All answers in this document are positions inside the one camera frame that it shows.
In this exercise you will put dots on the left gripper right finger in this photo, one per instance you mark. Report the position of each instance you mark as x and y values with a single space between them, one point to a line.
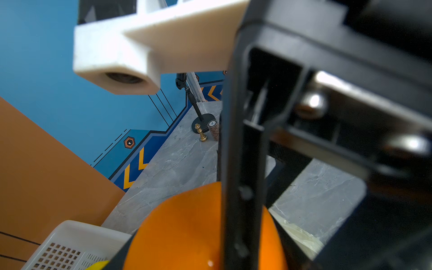
345 82

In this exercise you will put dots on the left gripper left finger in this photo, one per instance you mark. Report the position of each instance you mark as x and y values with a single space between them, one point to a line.
118 261

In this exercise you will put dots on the translucent printed plastic bag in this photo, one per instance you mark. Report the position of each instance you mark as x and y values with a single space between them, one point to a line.
310 245

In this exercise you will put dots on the yellow banana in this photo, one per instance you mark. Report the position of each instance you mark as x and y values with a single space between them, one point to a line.
98 265

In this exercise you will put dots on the white perforated plastic basket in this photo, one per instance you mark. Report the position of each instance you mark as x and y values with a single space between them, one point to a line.
75 245

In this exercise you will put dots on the small brown cork cylinder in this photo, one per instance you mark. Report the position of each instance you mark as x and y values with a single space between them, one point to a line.
213 127

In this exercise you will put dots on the small brass figurine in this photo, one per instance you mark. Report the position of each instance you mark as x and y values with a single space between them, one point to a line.
199 130

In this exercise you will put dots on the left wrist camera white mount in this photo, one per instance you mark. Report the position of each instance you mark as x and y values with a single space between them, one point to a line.
125 47

